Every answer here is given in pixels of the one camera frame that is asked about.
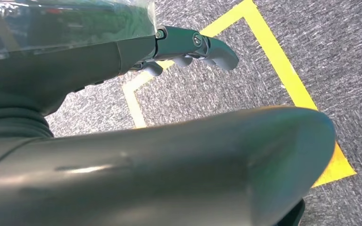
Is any yellow floor tape square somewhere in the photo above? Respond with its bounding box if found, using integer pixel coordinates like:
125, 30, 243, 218
122, 0, 357, 188

